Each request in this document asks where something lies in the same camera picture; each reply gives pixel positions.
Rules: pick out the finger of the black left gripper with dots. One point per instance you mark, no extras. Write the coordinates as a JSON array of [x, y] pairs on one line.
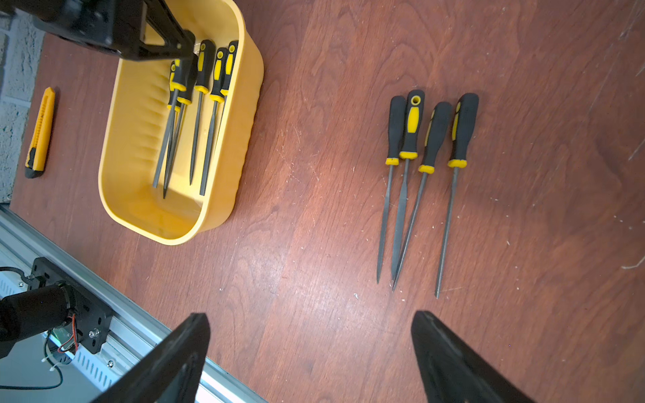
[[178, 43]]

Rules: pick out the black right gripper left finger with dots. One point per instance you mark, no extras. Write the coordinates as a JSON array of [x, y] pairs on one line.
[[171, 372]]

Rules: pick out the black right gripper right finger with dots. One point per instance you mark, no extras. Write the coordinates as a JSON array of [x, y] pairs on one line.
[[452, 371]]

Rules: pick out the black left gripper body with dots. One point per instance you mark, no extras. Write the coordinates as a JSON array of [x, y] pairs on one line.
[[112, 27]]

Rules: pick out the black yellow file five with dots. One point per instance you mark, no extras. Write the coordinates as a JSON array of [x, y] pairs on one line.
[[217, 98]]

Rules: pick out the yellow plastic tray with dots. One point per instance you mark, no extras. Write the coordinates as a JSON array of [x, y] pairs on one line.
[[137, 123]]

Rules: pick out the black yellow file tool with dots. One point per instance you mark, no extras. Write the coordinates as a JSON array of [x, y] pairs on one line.
[[408, 152]]

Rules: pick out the black yellow file ten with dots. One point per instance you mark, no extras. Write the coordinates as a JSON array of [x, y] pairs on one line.
[[462, 132]]

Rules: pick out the black yellow file six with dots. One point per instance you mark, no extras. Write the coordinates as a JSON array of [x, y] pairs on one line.
[[228, 70]]

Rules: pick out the black yellow file two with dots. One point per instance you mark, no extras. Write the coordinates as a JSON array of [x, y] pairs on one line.
[[184, 100]]

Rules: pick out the black yellow file three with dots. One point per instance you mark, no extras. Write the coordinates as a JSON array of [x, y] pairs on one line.
[[206, 57]]

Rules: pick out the black yellow file one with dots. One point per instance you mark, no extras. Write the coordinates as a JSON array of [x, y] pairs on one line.
[[180, 71]]

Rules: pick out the yellow utility knife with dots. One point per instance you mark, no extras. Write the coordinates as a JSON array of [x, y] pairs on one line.
[[39, 145]]

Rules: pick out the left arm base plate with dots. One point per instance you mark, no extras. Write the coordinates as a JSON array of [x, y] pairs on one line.
[[93, 315]]

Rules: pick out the aluminium front rail frame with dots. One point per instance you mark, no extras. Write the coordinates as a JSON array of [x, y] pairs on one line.
[[69, 336]]

